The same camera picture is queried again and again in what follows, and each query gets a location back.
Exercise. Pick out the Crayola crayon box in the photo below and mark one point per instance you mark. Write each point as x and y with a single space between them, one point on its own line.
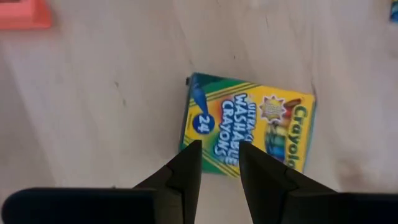
394 12
248 124

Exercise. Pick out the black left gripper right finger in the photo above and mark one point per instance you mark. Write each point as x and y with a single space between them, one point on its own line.
264 186

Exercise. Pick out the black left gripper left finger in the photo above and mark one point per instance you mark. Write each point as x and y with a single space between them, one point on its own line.
183 186

